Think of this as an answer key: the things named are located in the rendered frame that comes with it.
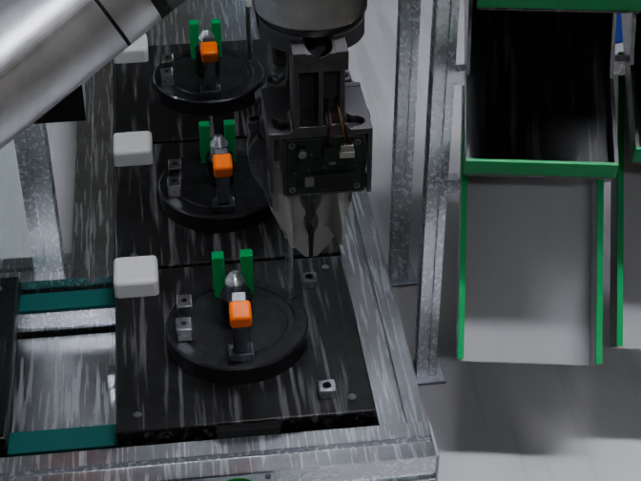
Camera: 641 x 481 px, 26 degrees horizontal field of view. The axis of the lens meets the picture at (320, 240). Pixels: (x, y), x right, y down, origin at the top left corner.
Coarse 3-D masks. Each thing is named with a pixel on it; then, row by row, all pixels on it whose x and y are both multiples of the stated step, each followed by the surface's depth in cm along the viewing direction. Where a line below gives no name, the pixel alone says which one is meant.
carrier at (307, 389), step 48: (144, 288) 142; (192, 288) 143; (240, 288) 132; (288, 288) 138; (336, 288) 143; (144, 336) 137; (192, 336) 133; (288, 336) 134; (336, 336) 137; (144, 384) 132; (192, 384) 132; (240, 384) 131; (288, 384) 132; (336, 384) 132; (144, 432) 127; (192, 432) 128
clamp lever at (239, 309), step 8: (232, 296) 127; (240, 296) 127; (232, 304) 125; (240, 304) 125; (248, 304) 125; (232, 312) 125; (240, 312) 125; (248, 312) 125; (232, 320) 124; (240, 320) 124; (248, 320) 125; (240, 328) 127; (248, 328) 127; (240, 336) 128; (232, 344) 131; (240, 344) 129; (248, 344) 131; (240, 352) 131
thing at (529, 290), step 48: (480, 192) 133; (528, 192) 133; (576, 192) 133; (480, 240) 133; (528, 240) 133; (576, 240) 132; (480, 288) 132; (528, 288) 132; (576, 288) 132; (480, 336) 131; (528, 336) 131; (576, 336) 131
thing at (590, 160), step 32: (480, 32) 128; (512, 32) 128; (544, 32) 128; (576, 32) 128; (608, 32) 124; (480, 64) 126; (512, 64) 126; (544, 64) 126; (576, 64) 126; (608, 64) 124; (480, 96) 125; (512, 96) 125; (544, 96) 125; (576, 96) 124; (608, 96) 123; (480, 128) 123; (512, 128) 123; (544, 128) 123; (576, 128) 123; (608, 128) 123; (480, 160) 119; (512, 160) 119; (544, 160) 119; (576, 160) 121; (608, 160) 121
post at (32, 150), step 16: (32, 128) 136; (16, 144) 137; (32, 144) 138; (48, 144) 140; (32, 160) 139; (48, 160) 139; (32, 176) 140; (48, 176) 140; (32, 192) 141; (48, 192) 141; (32, 208) 142; (48, 208) 142; (32, 224) 143; (48, 224) 143; (32, 240) 144; (48, 240) 145; (32, 256) 146; (48, 256) 146
